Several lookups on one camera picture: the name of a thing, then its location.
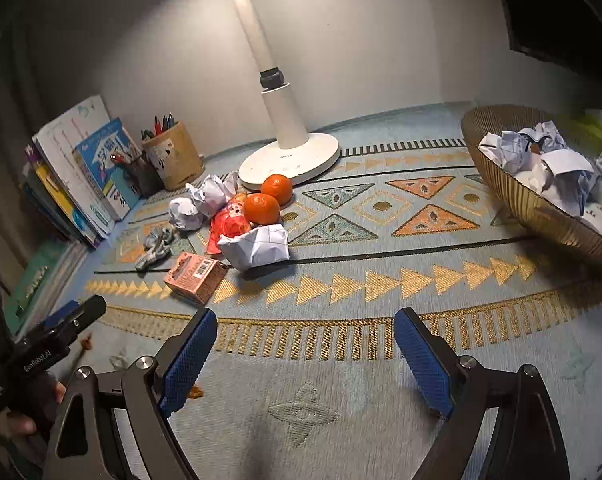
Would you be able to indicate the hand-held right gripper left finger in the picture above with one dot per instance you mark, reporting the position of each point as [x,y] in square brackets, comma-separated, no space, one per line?
[186,360]

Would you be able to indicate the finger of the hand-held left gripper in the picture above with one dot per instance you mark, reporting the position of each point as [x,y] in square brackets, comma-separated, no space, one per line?
[91,307]
[61,314]

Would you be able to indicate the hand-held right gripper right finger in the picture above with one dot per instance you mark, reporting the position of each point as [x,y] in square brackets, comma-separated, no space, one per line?
[423,360]

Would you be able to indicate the small orange cardboard box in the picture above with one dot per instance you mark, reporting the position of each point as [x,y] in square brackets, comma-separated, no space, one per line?
[193,275]

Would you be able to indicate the lined paper ball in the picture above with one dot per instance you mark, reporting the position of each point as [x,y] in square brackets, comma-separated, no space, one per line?
[258,247]

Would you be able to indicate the red snack packet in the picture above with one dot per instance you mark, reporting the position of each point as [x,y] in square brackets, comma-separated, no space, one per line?
[223,227]

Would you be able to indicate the orange fruit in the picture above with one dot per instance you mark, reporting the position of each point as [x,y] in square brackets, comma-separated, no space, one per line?
[262,208]
[276,189]

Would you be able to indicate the amber ribbed glass bowl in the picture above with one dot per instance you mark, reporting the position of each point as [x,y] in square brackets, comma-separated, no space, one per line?
[506,195]

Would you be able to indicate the person's left hand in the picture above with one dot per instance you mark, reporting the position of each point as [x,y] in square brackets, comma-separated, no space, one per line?
[22,425]

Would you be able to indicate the green flat book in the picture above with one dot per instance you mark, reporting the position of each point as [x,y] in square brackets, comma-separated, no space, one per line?
[36,280]

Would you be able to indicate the grey book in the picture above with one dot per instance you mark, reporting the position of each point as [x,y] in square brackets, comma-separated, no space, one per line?
[46,212]

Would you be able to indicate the patterned woven table mat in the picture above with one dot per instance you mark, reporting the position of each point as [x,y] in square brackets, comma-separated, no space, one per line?
[331,410]

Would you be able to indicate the small light blue booklet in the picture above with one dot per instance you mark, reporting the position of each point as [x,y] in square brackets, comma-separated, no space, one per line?
[118,197]

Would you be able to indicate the yellow book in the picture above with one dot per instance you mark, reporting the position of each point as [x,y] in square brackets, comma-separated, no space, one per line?
[56,192]

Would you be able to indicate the blue workbook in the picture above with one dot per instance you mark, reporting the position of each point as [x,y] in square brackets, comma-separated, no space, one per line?
[101,170]

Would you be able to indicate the black mesh pen holder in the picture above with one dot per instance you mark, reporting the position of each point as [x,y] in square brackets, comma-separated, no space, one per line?
[143,180]

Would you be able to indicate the bunch of red pencils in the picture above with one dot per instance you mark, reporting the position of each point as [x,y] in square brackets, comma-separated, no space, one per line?
[121,158]

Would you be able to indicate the stack of books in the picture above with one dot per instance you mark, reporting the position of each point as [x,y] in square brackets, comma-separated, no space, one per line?
[66,150]

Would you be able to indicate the bamboo pen holder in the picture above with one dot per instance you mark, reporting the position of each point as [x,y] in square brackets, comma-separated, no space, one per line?
[173,160]

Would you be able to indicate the bunch of pens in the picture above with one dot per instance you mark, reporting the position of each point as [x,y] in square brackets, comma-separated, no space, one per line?
[157,124]

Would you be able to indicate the white desk lamp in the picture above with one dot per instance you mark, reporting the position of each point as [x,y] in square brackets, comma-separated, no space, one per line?
[286,125]

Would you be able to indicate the light green plastic item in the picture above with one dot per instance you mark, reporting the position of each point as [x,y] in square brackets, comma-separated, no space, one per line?
[596,125]

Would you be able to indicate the dark monitor screen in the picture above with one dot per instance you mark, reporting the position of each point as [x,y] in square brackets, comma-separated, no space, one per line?
[561,5]

